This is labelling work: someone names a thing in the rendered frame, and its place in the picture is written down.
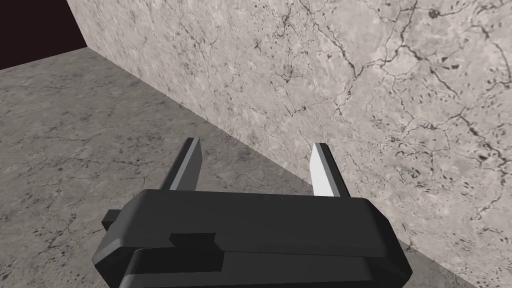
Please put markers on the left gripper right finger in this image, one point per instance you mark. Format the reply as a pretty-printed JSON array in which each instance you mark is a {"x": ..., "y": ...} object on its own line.
[{"x": 326, "y": 172}]

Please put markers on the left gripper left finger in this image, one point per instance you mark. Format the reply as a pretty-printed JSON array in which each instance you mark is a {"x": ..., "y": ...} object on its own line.
[{"x": 185, "y": 168}]

